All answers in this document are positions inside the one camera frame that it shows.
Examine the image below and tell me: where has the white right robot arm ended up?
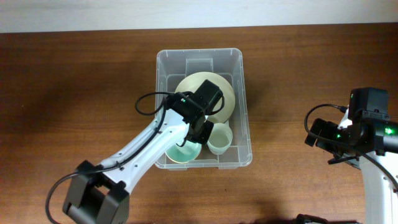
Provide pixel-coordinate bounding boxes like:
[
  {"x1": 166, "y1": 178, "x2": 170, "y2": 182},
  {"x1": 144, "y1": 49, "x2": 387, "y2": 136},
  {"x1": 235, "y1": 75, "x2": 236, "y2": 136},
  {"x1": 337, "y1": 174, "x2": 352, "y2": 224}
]
[{"x1": 304, "y1": 104, "x2": 397, "y2": 223}]

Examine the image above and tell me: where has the mint green small bowl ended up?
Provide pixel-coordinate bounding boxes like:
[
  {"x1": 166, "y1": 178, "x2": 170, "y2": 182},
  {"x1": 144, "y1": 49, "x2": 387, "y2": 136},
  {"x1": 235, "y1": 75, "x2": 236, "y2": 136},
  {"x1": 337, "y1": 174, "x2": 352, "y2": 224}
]
[{"x1": 165, "y1": 141, "x2": 202, "y2": 164}]

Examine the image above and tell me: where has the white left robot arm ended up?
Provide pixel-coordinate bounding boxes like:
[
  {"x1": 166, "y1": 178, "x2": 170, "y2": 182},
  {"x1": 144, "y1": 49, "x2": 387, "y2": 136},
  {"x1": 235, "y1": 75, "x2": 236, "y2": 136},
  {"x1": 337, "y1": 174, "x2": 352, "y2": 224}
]
[{"x1": 62, "y1": 90, "x2": 224, "y2": 223}]

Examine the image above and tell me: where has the clear plastic storage bin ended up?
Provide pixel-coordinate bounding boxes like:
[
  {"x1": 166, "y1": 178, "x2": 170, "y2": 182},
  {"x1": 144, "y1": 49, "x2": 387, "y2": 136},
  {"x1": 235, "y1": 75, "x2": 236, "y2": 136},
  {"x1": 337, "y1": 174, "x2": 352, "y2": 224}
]
[{"x1": 155, "y1": 48, "x2": 252, "y2": 170}]

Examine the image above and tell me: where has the white plastic cup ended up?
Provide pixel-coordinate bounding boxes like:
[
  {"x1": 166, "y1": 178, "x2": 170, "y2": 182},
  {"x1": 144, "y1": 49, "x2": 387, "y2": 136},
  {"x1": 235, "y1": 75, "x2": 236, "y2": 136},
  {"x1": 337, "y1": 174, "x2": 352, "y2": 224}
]
[{"x1": 207, "y1": 123, "x2": 233, "y2": 155}]

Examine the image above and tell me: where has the large cream bowl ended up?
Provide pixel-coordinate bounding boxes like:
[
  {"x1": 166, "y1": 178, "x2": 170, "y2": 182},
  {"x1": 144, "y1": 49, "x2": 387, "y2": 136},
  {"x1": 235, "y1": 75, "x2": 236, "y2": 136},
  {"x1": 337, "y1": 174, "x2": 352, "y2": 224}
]
[{"x1": 175, "y1": 72, "x2": 236, "y2": 123}]

